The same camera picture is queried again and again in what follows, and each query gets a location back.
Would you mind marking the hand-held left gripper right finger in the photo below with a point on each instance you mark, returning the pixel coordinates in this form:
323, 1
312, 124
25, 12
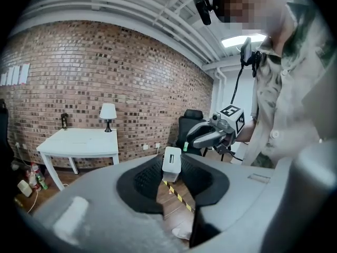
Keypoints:
208, 186

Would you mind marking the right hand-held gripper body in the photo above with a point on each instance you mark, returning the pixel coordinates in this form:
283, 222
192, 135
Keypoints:
234, 117

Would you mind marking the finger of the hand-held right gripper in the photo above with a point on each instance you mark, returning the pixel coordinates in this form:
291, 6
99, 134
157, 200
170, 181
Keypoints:
210, 132

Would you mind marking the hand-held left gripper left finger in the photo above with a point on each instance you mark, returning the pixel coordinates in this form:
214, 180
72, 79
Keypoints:
139, 188

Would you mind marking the person's right forearm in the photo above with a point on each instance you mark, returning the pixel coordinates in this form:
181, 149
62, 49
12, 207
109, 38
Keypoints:
247, 132

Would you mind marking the person's right hand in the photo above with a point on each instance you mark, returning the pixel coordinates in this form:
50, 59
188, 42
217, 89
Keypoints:
228, 142

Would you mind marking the black office chair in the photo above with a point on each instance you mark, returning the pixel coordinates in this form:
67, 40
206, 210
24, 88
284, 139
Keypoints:
192, 125

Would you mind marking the green drink bottle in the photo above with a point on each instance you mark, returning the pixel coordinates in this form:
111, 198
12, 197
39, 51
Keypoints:
42, 182
185, 146

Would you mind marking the yellow black floor tape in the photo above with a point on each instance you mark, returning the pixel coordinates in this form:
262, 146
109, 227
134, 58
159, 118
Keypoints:
179, 196

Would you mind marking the person's left white shoe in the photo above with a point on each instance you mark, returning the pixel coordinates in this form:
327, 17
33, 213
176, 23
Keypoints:
181, 233

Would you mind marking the person's green white patterned shirt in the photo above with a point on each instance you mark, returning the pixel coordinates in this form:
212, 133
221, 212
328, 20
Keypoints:
289, 101

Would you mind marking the white table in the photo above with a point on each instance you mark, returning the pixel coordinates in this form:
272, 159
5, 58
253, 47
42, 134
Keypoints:
79, 146

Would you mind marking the white ceiling light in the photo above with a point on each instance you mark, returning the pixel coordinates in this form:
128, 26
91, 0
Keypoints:
242, 40

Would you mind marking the white shade table lamp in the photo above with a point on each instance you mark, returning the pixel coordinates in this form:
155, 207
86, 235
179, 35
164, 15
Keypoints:
108, 112

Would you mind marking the white bottle red label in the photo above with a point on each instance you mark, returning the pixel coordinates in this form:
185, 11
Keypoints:
32, 175

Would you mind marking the person's head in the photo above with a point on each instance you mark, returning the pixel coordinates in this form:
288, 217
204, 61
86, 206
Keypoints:
250, 7

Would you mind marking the white plastic jug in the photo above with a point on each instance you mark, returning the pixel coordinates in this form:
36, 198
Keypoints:
24, 188

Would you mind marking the white ceiling pipes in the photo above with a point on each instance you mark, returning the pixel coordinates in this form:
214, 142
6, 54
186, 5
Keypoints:
105, 7

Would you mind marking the black chest camera mount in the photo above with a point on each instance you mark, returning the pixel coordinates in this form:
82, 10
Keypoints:
247, 51

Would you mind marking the black head-worn camera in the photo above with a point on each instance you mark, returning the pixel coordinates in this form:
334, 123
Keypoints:
202, 9

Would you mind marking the white wall paper sheet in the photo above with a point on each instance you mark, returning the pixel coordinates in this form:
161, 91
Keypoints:
10, 76
3, 79
16, 75
24, 73

